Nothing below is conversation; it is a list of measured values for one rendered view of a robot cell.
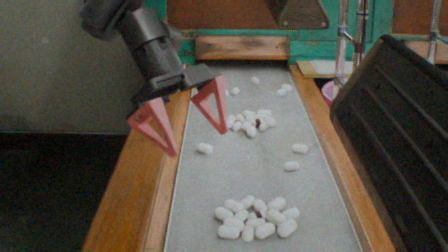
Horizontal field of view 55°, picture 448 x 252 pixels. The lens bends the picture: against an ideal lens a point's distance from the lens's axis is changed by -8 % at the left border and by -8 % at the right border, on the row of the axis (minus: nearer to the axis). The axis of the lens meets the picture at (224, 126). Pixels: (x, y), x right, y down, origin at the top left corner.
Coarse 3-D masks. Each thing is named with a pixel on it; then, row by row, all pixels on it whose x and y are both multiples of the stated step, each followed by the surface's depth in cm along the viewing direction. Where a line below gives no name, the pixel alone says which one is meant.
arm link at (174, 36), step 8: (128, 0) 63; (136, 0) 64; (144, 0) 66; (120, 8) 63; (128, 8) 64; (136, 8) 66; (120, 16) 64; (88, 24) 65; (112, 24) 64; (168, 24) 69; (88, 32) 65; (96, 32) 64; (104, 32) 64; (112, 32) 65; (168, 32) 68; (176, 32) 71; (104, 40) 64; (112, 40) 66; (176, 40) 71; (176, 48) 72
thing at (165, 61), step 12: (144, 48) 62; (156, 48) 62; (168, 48) 62; (144, 60) 62; (156, 60) 61; (168, 60) 62; (144, 72) 62; (156, 72) 61; (168, 72) 61; (180, 72) 61; (156, 84) 59; (168, 84) 60
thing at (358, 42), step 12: (348, 0) 102; (360, 0) 87; (348, 12) 104; (360, 12) 88; (360, 24) 89; (348, 36) 99; (360, 36) 90; (336, 48) 107; (360, 48) 91; (336, 60) 108; (360, 60) 92; (336, 72) 109; (336, 84) 110
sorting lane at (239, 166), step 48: (192, 96) 128; (240, 96) 128; (288, 96) 128; (192, 144) 101; (240, 144) 101; (288, 144) 101; (192, 192) 83; (240, 192) 83; (288, 192) 83; (336, 192) 82; (192, 240) 70; (240, 240) 70; (288, 240) 70; (336, 240) 69
